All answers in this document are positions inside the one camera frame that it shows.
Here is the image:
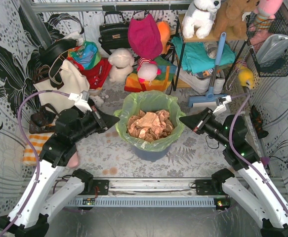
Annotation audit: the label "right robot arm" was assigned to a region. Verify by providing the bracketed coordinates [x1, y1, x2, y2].
[180, 108, 288, 237]

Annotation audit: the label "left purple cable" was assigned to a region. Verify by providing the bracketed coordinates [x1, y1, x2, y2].
[0, 90, 73, 237]

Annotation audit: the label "black round hat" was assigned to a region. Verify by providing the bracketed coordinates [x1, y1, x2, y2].
[39, 39, 77, 66]

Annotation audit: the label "cream plush sheep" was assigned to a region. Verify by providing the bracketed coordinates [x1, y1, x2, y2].
[108, 48, 135, 82]

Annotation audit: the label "brown patterned handbag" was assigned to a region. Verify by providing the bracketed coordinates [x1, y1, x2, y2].
[29, 103, 59, 134]

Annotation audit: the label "yellow plush duck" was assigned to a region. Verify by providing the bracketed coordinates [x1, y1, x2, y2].
[236, 60, 254, 89]

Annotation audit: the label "green trash bag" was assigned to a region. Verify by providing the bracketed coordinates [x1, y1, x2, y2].
[114, 90, 185, 152]

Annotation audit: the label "blue trash bin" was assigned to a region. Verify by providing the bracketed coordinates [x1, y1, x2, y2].
[131, 146, 171, 162]

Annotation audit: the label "white sneakers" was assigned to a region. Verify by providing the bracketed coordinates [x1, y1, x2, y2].
[179, 70, 225, 94]

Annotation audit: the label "teal folded cloth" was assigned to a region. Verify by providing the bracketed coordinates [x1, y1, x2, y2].
[181, 42, 236, 74]

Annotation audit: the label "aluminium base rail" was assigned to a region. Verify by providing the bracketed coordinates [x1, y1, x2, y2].
[22, 176, 288, 197]

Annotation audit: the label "colourful printed bag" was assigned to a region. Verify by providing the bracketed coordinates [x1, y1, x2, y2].
[67, 41, 101, 71]

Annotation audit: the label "black leather handbag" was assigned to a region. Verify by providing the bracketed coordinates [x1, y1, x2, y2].
[98, 11, 131, 55]

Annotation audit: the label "red cloth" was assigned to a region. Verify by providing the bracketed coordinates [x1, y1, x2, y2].
[81, 58, 112, 89]

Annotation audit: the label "black wire basket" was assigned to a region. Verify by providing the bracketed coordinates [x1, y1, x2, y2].
[247, 11, 288, 77]

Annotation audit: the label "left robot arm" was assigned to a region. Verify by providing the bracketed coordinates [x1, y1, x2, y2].
[0, 107, 120, 237]

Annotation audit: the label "rainbow striped bag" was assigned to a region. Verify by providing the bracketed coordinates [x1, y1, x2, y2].
[124, 56, 177, 92]

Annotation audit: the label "orange checkered cloth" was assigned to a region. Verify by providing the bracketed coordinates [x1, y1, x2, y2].
[22, 133, 52, 165]

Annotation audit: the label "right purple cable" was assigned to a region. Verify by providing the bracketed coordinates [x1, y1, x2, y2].
[228, 92, 288, 230]

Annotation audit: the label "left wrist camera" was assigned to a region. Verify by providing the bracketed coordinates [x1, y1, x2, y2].
[68, 91, 92, 113]

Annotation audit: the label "magenta cloth bag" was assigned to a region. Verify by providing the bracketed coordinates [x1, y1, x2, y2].
[127, 13, 163, 59]

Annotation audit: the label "crumpled brown paper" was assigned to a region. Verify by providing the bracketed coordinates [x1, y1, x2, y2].
[127, 110, 174, 142]

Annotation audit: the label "silver foil bag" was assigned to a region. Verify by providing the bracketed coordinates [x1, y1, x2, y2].
[256, 34, 288, 64]

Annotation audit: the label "cream canvas tote bag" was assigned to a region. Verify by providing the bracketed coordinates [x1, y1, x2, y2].
[34, 59, 90, 113]

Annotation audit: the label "black wooden shelf rack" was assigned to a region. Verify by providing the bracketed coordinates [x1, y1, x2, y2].
[171, 14, 248, 91]

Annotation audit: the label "pink plush roll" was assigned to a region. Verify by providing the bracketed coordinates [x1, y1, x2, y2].
[67, 151, 80, 169]

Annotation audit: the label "pink white plush doll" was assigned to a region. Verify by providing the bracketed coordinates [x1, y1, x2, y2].
[137, 57, 161, 83]

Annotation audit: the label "pink plush toy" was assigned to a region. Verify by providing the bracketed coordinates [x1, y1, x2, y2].
[253, 0, 283, 29]

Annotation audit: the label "magenta striped sock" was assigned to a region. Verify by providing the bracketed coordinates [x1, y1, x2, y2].
[261, 157, 270, 166]

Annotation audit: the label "white plush dog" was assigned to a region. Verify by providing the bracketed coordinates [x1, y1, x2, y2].
[182, 0, 221, 39]

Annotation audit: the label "blue floor squeegee mop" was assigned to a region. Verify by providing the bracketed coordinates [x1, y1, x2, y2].
[188, 32, 227, 108]

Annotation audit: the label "orange plush toy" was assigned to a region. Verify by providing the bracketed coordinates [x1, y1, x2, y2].
[157, 21, 170, 54]

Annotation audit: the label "brown teddy bear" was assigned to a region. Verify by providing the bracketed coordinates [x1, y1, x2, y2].
[213, 0, 260, 38]

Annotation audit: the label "purple cable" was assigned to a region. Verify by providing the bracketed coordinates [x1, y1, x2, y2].
[228, 92, 288, 230]
[0, 90, 73, 237]

